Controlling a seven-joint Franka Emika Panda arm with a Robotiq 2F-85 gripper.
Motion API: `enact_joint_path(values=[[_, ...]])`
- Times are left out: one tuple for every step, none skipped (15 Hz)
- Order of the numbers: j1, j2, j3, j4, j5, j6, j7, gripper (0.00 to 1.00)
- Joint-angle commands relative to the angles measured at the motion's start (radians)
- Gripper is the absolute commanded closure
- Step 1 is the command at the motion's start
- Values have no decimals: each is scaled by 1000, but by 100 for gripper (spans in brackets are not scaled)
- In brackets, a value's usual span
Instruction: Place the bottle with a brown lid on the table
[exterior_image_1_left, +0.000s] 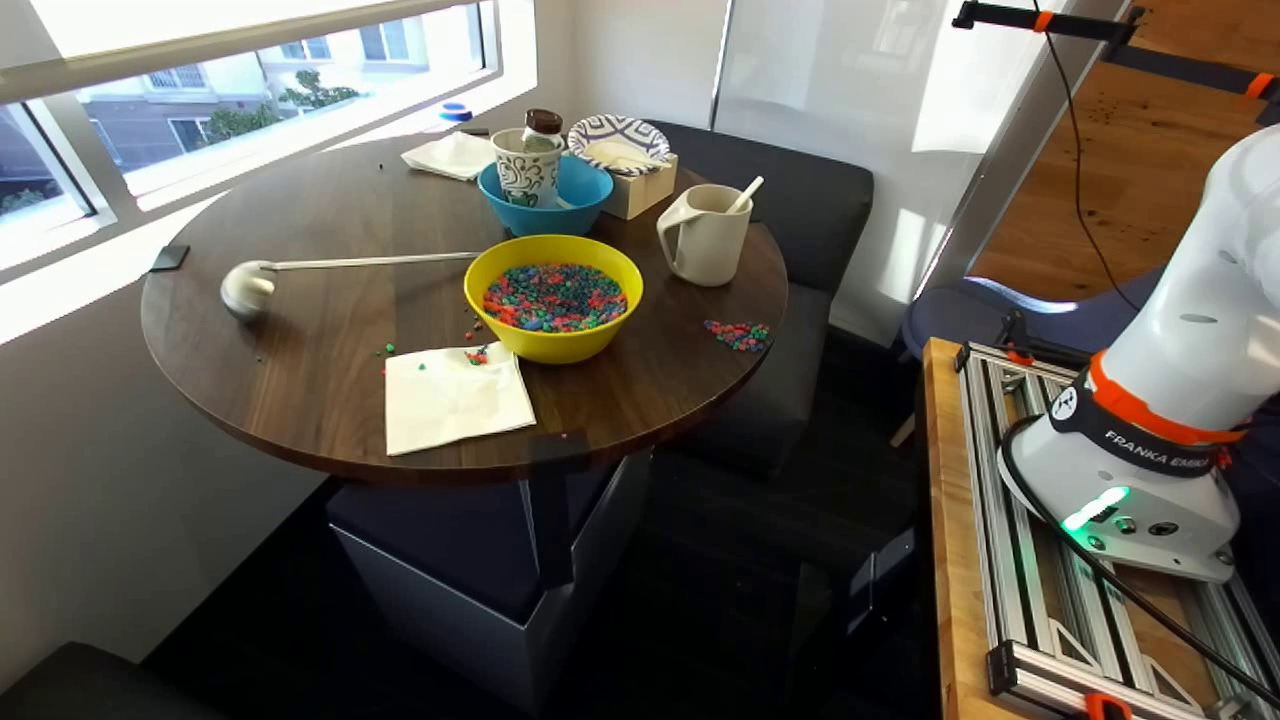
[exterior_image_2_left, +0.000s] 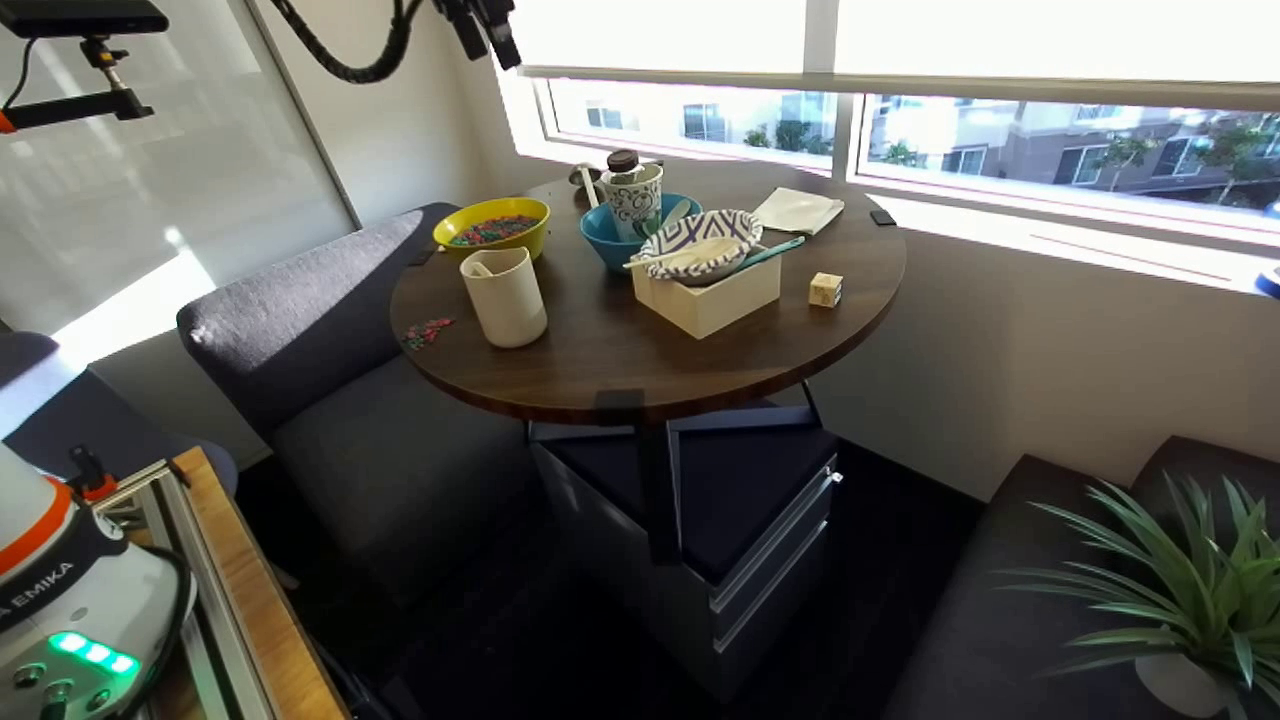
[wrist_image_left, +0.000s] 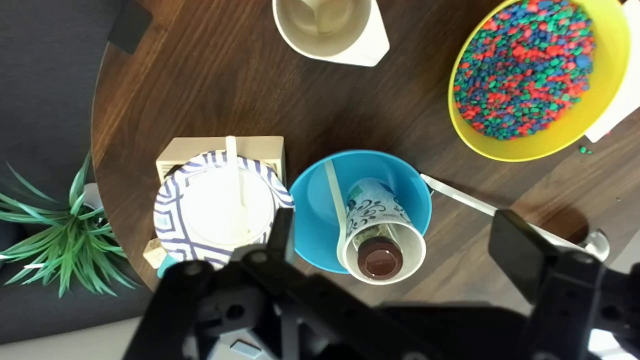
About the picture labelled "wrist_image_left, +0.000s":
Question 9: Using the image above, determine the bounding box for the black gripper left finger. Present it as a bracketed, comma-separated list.
[123, 206, 429, 360]

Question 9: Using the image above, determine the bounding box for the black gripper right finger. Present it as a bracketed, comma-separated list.
[489, 209, 640, 360]

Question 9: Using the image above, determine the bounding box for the blue patterned paper plate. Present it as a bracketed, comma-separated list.
[152, 151, 297, 269]

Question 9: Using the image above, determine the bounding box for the white plastic fork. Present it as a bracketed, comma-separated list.
[225, 135, 250, 210]

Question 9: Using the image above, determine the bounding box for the white plant pot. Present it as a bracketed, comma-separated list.
[82, 182, 107, 217]

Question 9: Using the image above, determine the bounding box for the green spiky potted plant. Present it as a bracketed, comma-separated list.
[0, 152, 141, 301]

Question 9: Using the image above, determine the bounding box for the blue plastic bowl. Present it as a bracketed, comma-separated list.
[289, 149, 436, 276]

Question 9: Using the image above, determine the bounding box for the white plastic stick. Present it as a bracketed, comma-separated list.
[323, 158, 353, 250]

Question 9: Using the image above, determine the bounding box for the blue patterned paper cup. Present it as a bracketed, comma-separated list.
[334, 177, 430, 288]

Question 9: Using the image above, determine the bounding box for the yellow plastic bowl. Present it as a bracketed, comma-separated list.
[446, 0, 633, 164]

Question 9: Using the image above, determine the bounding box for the coloured beads filling bowl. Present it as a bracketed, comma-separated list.
[455, 0, 598, 142]

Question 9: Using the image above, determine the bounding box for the grey square table tab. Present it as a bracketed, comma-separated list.
[109, 0, 154, 56]

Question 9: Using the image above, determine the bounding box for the beige empty paper cup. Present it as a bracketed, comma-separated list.
[271, 0, 376, 61]

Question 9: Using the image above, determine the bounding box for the white napkin under beige cup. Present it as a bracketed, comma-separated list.
[319, 0, 392, 71]

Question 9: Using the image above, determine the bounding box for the teal plastic ring tool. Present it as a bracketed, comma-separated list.
[154, 254, 181, 280]

